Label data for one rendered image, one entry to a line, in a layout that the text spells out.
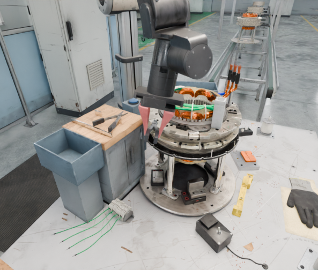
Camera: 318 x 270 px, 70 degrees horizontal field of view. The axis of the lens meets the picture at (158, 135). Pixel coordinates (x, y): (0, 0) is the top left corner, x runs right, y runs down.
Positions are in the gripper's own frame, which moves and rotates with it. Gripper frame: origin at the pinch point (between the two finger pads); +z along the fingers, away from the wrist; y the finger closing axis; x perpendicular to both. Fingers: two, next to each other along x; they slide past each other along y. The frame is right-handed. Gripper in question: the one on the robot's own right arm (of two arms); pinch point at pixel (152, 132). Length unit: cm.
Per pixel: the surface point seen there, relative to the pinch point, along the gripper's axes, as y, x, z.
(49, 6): -130, 208, -27
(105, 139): -13.6, 14.1, 10.8
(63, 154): -28.0, 17.5, 21.0
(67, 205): -24.3, 14.0, 39.0
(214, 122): 17.1, 16.5, 0.0
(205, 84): 20, 64, -3
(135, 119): -7.1, 26.2, 7.4
